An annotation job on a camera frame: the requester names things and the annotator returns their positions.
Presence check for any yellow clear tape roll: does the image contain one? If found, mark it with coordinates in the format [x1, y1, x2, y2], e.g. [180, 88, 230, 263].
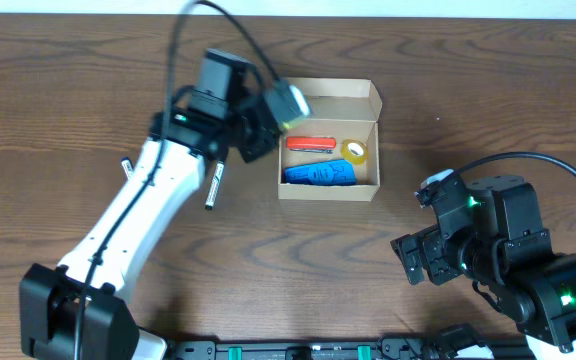
[341, 139, 368, 165]

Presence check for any blue plastic tape dispenser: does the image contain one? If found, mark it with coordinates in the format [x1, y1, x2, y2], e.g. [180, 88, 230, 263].
[284, 160, 357, 186]

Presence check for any black whiteboard marker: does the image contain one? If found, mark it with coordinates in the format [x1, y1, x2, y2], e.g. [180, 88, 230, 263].
[204, 160, 225, 211]

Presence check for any brown cardboard box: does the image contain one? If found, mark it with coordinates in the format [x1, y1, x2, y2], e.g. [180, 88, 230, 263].
[278, 78, 382, 201]

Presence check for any blue whiteboard marker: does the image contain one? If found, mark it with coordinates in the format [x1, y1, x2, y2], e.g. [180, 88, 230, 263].
[120, 157, 134, 179]

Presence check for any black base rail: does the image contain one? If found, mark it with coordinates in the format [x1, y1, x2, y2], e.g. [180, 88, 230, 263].
[164, 324, 536, 360]

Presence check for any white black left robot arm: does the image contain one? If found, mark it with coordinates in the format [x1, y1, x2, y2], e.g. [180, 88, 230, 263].
[19, 49, 310, 359]

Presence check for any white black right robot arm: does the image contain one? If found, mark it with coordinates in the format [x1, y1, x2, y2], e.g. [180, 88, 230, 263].
[391, 172, 576, 354]

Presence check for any red stapler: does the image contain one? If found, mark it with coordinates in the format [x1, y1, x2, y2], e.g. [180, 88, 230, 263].
[285, 136, 337, 153]

